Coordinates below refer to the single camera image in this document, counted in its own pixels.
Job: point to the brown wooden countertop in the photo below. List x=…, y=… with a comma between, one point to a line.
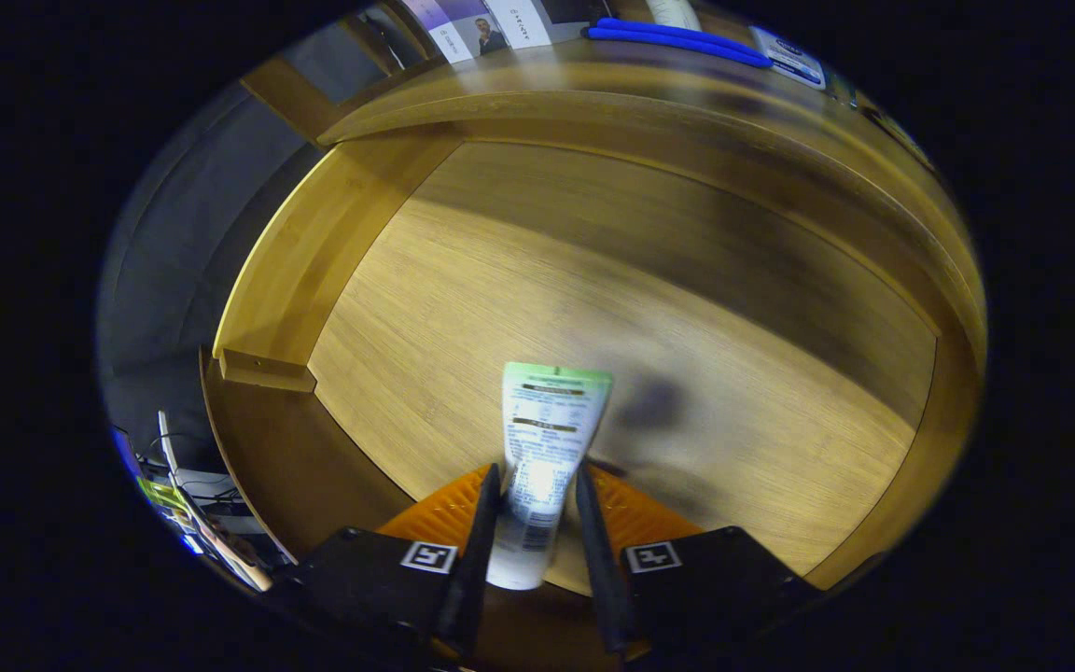
x=593, y=79

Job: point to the blue folded cloth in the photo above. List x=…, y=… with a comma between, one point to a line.
x=677, y=39

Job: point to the white bottle with blue cap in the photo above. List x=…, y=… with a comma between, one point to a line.
x=789, y=58

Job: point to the black backdrop cloth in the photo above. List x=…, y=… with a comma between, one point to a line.
x=183, y=243

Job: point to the brown wooden cabinet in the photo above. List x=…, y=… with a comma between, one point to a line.
x=290, y=93

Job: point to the purple and white book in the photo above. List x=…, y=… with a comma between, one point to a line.
x=444, y=23

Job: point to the white and green cream tube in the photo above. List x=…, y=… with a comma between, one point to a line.
x=547, y=439

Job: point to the brown wooden drawer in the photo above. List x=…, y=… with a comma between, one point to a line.
x=640, y=308

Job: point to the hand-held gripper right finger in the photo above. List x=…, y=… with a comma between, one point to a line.
x=598, y=579

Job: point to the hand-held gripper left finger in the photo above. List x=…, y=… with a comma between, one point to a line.
x=477, y=579

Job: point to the thick white book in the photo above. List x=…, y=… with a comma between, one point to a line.
x=537, y=19

